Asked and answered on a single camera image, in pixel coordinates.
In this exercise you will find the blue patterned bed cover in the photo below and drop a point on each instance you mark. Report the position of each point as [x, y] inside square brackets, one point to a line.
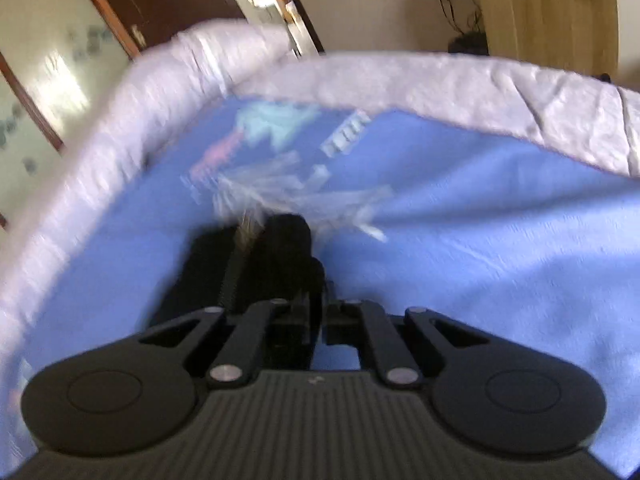
[498, 233]

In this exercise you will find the light pink quilt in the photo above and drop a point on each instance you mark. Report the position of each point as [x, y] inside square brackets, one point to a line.
[166, 92]

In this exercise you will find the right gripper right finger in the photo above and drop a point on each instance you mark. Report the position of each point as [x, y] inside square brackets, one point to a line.
[500, 397]

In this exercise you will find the black pants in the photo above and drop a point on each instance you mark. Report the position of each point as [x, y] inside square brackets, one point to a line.
[239, 265]

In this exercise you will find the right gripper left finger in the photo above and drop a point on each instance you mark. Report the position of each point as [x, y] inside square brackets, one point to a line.
[122, 397]

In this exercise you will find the light wooden cabinet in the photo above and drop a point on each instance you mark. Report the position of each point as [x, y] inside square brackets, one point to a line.
[580, 36]

